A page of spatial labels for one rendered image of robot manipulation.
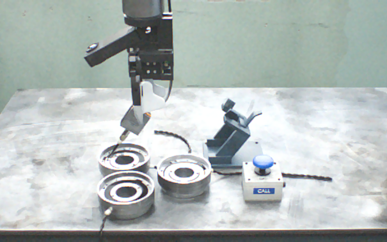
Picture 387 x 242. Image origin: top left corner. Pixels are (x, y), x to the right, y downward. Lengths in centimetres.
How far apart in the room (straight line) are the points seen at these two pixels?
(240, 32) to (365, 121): 137
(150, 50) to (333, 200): 45
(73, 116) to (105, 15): 132
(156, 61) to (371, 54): 194
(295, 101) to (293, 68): 131
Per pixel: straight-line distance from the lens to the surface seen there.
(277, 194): 103
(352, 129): 132
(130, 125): 105
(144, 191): 101
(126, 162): 113
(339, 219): 102
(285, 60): 271
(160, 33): 97
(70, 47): 271
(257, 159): 102
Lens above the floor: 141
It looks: 28 degrees down
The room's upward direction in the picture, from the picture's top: straight up
